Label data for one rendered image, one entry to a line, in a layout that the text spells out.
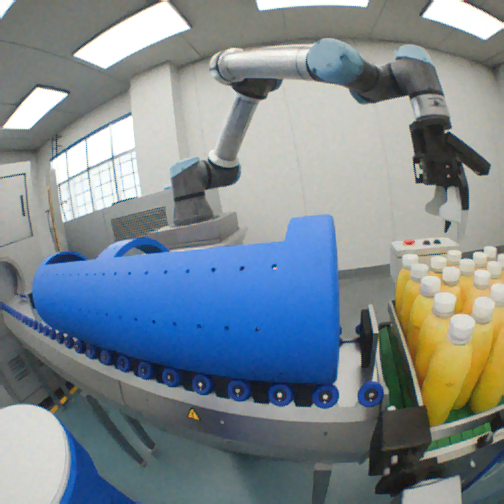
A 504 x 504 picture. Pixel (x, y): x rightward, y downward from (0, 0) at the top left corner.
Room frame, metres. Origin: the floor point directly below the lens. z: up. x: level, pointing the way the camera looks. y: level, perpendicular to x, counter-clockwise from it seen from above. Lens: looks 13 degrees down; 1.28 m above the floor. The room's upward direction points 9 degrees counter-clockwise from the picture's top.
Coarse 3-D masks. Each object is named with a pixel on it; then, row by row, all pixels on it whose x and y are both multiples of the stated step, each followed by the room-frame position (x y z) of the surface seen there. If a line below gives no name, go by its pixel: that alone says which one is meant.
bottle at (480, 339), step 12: (480, 324) 0.19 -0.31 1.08; (492, 324) 0.18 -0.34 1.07; (480, 336) 0.18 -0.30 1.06; (492, 336) 0.17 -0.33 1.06; (480, 348) 0.17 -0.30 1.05; (480, 360) 0.17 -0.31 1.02; (480, 372) 0.16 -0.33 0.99; (468, 384) 0.17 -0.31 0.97; (468, 396) 0.16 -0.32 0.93; (456, 408) 0.17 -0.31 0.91
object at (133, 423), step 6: (126, 420) 0.76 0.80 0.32; (132, 420) 0.77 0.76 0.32; (132, 426) 0.76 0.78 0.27; (138, 426) 0.78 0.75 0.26; (138, 432) 0.75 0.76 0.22; (144, 432) 0.78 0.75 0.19; (144, 438) 0.76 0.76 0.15; (150, 438) 0.79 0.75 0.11; (144, 444) 0.77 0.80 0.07; (150, 444) 0.77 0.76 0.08; (150, 450) 0.76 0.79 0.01; (156, 450) 0.77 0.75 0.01
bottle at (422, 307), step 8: (424, 296) 0.32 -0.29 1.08; (432, 296) 0.30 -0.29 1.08; (416, 304) 0.33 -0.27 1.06; (424, 304) 0.31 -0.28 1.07; (432, 304) 0.30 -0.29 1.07; (416, 312) 0.32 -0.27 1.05; (424, 312) 0.30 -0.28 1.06; (416, 320) 0.31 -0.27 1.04; (424, 320) 0.30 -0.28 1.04; (408, 328) 0.34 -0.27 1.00; (416, 328) 0.31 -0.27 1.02; (408, 336) 0.33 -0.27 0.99; (416, 336) 0.31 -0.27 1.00; (408, 344) 0.33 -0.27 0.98; (416, 344) 0.31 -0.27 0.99
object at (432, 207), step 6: (438, 186) 0.36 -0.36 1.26; (438, 192) 0.37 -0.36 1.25; (444, 192) 0.36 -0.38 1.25; (438, 198) 0.37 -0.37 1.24; (444, 198) 0.36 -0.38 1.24; (426, 204) 0.38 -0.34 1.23; (432, 204) 0.38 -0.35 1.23; (438, 204) 0.37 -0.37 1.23; (426, 210) 0.38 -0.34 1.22; (432, 210) 0.38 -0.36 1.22; (438, 210) 0.37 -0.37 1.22; (444, 222) 0.37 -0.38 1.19; (450, 222) 0.36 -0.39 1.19; (444, 228) 0.37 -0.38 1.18
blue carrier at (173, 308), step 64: (64, 256) 0.71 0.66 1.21; (128, 256) 0.42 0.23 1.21; (192, 256) 0.36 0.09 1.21; (256, 256) 0.32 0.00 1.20; (320, 256) 0.28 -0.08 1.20; (64, 320) 0.45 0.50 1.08; (128, 320) 0.35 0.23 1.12; (192, 320) 0.31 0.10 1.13; (256, 320) 0.27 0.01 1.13; (320, 320) 0.25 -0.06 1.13
